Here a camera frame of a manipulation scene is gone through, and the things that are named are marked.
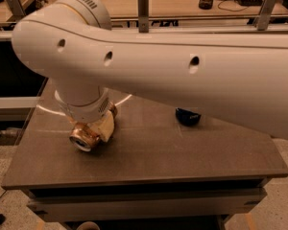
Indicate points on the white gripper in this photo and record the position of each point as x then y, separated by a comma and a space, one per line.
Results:
86, 113

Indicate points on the orange LaCroix can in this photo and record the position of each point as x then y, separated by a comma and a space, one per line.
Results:
83, 137

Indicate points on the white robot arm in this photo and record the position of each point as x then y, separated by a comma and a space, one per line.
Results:
237, 76

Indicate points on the blue Pepsi can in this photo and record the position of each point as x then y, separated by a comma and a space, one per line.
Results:
187, 118

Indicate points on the table drawer front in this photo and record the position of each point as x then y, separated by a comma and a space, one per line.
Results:
146, 206

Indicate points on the black mesh cup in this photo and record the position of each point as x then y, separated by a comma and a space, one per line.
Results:
205, 4

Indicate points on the middle metal railing post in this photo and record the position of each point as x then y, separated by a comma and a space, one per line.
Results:
143, 15

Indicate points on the metal railing post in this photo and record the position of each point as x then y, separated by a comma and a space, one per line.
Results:
143, 15
16, 8
261, 22

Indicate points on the left metal railing post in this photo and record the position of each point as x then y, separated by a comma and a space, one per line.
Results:
16, 8

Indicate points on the right metal railing post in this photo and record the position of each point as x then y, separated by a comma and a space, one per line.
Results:
261, 22

